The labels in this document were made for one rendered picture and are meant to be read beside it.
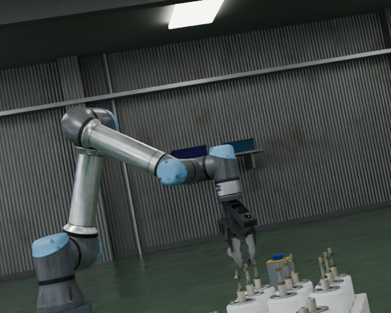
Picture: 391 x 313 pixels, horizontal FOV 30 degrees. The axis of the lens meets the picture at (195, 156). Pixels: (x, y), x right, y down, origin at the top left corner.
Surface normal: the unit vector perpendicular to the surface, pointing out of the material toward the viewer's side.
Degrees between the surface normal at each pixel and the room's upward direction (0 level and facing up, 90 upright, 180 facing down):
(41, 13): 90
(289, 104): 90
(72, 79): 90
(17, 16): 90
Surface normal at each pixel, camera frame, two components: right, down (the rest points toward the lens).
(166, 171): -0.43, 0.02
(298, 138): 0.13, -0.09
